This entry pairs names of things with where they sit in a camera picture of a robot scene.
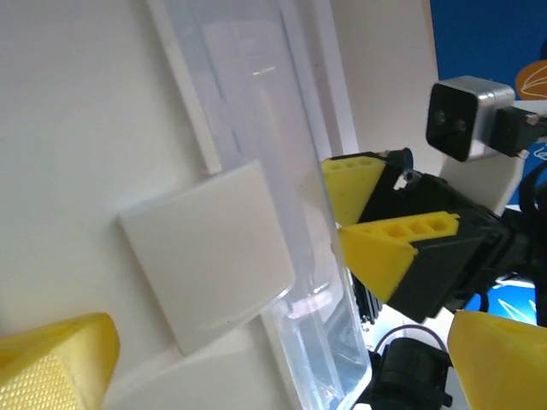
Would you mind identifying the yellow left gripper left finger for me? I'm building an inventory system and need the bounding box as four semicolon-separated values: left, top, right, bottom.
0;313;121;410

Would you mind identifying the clear plastic tool box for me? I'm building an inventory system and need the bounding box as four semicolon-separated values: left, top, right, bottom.
0;0;373;410

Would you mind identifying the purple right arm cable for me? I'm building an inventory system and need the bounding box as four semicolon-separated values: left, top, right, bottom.
374;323;450;356

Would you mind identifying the black aluminium extrusion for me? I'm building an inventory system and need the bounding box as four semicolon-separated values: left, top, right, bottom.
352;277;382;328

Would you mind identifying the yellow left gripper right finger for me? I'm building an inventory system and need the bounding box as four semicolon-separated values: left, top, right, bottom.
446;310;547;410

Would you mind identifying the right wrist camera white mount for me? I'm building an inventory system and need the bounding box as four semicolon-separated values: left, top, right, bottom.
426;75;547;214

